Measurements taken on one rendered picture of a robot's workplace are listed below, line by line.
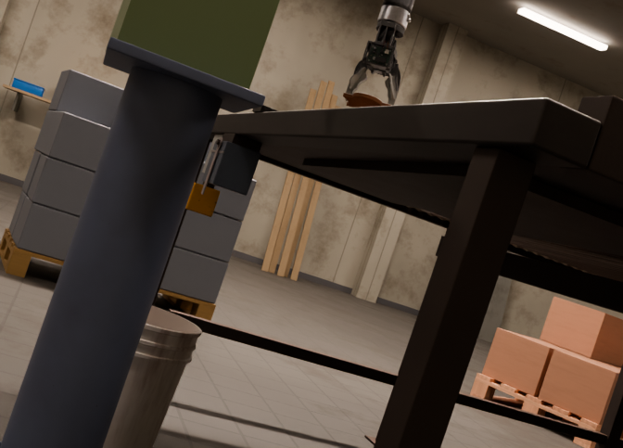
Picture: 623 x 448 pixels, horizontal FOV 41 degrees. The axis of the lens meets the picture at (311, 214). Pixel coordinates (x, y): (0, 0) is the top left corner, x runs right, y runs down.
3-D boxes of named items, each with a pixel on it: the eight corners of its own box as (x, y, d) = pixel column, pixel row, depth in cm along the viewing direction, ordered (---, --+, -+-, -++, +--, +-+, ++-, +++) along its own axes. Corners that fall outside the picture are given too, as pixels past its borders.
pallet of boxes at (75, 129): (175, 300, 518) (232, 135, 520) (208, 327, 452) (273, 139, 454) (-2, 249, 474) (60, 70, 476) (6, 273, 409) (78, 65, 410)
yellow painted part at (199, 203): (185, 209, 241) (212, 131, 241) (180, 206, 249) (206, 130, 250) (211, 217, 244) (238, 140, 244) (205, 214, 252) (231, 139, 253)
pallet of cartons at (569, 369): (569, 412, 644) (603, 313, 646) (699, 471, 556) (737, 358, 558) (444, 382, 564) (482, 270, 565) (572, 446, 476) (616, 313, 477)
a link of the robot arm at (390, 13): (383, 13, 216) (413, 20, 214) (377, 30, 216) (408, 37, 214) (379, 2, 209) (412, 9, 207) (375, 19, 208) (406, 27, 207)
